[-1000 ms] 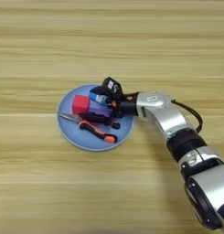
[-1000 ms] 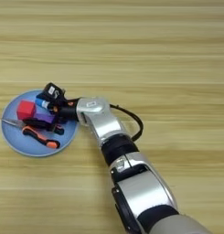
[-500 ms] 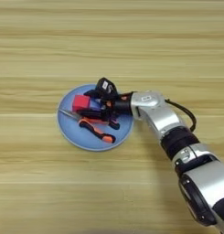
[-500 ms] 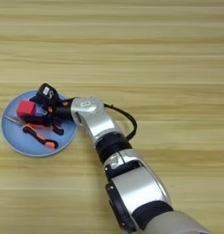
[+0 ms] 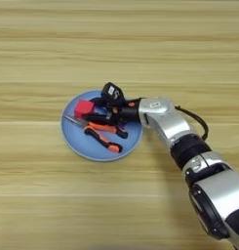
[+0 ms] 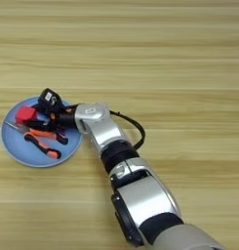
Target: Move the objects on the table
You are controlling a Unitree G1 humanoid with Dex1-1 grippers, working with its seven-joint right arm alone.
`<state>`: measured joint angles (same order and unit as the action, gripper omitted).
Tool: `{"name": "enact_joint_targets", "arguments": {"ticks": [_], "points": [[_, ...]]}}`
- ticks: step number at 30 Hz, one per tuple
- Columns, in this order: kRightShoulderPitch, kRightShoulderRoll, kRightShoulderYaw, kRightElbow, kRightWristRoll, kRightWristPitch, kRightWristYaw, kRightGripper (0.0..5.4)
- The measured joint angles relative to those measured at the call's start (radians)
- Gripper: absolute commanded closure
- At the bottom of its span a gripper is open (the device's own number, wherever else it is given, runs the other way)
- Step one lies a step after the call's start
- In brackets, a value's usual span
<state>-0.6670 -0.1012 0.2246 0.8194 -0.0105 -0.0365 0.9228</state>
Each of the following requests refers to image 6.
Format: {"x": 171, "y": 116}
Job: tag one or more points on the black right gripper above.
{"x": 64, "y": 118}

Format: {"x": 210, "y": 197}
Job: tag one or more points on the red cube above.
{"x": 25, "y": 114}

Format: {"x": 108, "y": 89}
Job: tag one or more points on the orange and black pliers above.
{"x": 43, "y": 134}

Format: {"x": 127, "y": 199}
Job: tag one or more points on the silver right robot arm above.
{"x": 104, "y": 130}

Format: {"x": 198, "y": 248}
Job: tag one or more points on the black box with white label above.
{"x": 50, "y": 99}

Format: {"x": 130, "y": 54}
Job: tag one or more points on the round blue plate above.
{"x": 17, "y": 146}

